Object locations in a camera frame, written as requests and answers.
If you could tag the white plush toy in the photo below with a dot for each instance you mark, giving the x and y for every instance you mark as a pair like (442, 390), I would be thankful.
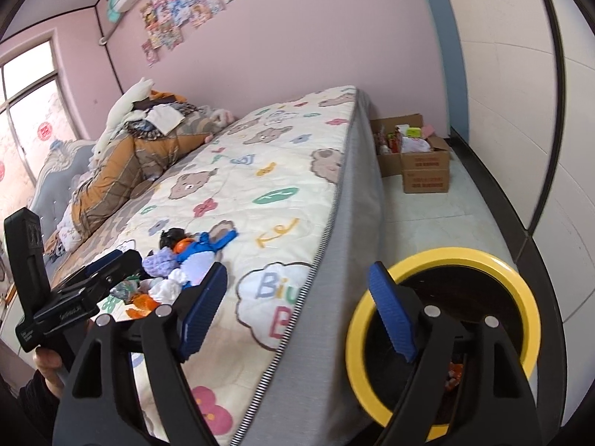
(123, 107)

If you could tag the green yellow packet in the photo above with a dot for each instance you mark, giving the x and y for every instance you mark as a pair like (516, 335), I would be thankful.
(408, 130)

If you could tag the orange snack wrapper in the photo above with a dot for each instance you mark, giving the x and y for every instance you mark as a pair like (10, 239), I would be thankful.
(453, 376)

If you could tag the white folded cloth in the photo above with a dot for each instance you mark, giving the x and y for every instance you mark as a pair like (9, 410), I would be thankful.
(166, 118)

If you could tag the grey tufted headboard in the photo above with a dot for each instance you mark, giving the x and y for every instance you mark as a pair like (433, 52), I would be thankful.
(56, 172)

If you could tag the white tissue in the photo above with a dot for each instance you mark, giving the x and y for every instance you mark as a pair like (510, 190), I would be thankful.
(165, 288)

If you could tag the small orange fruit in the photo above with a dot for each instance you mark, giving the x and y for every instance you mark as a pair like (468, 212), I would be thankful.
(184, 245)

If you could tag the cartoon printed bed mattress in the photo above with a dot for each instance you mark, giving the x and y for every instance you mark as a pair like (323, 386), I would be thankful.
(260, 181)

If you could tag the purple foam net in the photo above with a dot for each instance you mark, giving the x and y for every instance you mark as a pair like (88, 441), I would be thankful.
(158, 264)

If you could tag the pink packet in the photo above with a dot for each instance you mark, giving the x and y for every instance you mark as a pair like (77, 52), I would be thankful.
(427, 130)

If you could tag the open plain cardboard box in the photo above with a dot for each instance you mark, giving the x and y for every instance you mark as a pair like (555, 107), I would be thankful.
(390, 162)

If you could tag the window with metal frame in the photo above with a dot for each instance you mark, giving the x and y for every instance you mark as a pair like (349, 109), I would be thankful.
(28, 116)

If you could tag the white plastic bag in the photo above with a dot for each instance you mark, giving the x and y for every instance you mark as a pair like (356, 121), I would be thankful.
(415, 144)

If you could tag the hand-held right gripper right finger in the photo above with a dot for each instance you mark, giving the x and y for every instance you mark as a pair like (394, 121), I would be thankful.
(390, 309)

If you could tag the person's left hand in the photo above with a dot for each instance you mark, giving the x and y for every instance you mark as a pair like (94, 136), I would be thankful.
(49, 371)

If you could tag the green snack wrapper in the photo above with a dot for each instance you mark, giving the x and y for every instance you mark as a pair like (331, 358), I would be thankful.
(123, 288)

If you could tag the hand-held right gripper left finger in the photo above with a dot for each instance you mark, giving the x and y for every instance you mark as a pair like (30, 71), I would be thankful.
(204, 306)

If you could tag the white patterned cloth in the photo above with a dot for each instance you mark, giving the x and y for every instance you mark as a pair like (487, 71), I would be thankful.
(72, 230)

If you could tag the red printed cardboard box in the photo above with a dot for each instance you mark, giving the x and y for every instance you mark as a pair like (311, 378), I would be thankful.
(425, 172)

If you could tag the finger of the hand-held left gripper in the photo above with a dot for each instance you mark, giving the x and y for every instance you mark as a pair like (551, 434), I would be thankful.
(118, 272)

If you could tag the white foam net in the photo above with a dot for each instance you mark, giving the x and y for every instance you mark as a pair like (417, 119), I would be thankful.
(197, 269)

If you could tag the white panelled wardrobe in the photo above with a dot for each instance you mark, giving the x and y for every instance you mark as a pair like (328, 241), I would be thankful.
(511, 79)

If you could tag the person's left forearm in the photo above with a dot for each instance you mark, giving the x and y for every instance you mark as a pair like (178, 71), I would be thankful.
(23, 418)

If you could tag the yellow rimmed black trash bin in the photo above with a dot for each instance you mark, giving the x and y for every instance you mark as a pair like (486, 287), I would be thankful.
(465, 256)

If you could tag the pink plush toy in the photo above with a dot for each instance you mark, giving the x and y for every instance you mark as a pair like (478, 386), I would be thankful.
(222, 116)

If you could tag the black and orange toy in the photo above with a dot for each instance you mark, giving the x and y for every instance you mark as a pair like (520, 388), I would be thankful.
(169, 238)

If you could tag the brown checked quilt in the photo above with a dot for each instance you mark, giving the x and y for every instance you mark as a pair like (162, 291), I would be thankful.
(125, 162)

